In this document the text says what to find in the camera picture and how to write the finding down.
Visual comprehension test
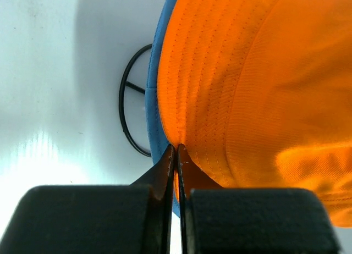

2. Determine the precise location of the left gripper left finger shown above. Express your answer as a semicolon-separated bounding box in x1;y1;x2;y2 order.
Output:
1;146;175;253

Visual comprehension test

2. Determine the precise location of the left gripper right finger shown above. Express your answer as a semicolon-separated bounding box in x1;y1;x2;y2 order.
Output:
176;145;341;253

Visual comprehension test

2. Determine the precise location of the blue bucket hat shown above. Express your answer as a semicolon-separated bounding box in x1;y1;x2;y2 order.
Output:
144;0;184;220

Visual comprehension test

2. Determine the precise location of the black wire hat stand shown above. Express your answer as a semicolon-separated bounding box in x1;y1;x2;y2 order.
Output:
118;44;152;158

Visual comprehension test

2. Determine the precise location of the orange bucket hat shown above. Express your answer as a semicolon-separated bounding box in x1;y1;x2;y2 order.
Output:
157;0;351;228

